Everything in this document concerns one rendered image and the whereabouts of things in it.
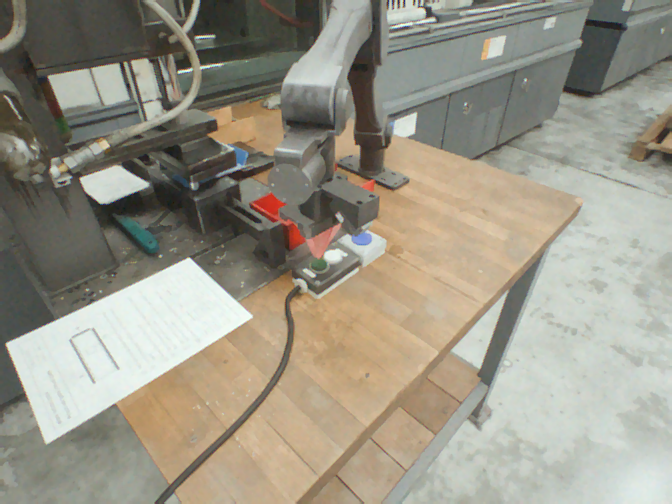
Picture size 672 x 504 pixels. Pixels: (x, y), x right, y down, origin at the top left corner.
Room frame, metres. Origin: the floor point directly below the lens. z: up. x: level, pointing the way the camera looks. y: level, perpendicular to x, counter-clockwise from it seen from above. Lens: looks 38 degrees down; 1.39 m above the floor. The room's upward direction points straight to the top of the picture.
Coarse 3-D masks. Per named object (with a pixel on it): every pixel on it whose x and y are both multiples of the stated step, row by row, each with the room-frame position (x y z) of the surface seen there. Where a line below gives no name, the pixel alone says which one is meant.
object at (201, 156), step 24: (168, 72) 0.76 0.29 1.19; (168, 96) 0.76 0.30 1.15; (192, 120) 0.78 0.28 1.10; (216, 120) 0.79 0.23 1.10; (72, 144) 0.67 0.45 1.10; (120, 144) 0.69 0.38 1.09; (144, 144) 0.68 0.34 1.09; (168, 144) 0.71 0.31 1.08; (192, 144) 0.73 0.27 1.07; (216, 144) 0.76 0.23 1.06; (96, 168) 0.62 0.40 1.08; (192, 168) 0.67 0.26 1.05; (216, 168) 0.70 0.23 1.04
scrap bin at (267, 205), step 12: (336, 168) 0.88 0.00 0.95; (348, 180) 0.85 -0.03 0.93; (372, 180) 0.80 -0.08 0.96; (252, 204) 0.70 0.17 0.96; (264, 204) 0.72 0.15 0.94; (276, 204) 0.75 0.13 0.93; (264, 216) 0.67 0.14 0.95; (276, 216) 0.74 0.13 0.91; (288, 228) 0.62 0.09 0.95; (288, 240) 0.62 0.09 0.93; (300, 240) 0.64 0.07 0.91
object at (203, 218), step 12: (156, 180) 0.78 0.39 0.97; (156, 192) 0.80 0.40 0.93; (168, 192) 0.77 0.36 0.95; (240, 192) 0.74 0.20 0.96; (168, 204) 0.76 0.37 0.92; (180, 204) 0.78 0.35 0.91; (192, 204) 0.68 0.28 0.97; (204, 204) 0.68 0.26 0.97; (192, 216) 0.69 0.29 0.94; (204, 216) 0.68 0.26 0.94; (216, 216) 0.69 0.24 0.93; (204, 228) 0.67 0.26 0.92; (216, 228) 0.69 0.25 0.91
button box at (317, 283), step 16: (352, 256) 0.57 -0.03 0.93; (304, 272) 0.52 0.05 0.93; (320, 272) 0.52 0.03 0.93; (336, 272) 0.52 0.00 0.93; (352, 272) 0.55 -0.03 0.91; (304, 288) 0.50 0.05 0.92; (320, 288) 0.49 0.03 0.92; (288, 304) 0.47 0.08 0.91; (288, 320) 0.44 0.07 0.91; (288, 336) 0.40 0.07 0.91; (288, 352) 0.37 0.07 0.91; (272, 384) 0.32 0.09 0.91; (256, 400) 0.30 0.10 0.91; (240, 416) 0.27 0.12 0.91; (224, 432) 0.25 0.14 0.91; (208, 448) 0.23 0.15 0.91; (192, 464) 0.22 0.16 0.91; (176, 480) 0.20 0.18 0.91; (160, 496) 0.19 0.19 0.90
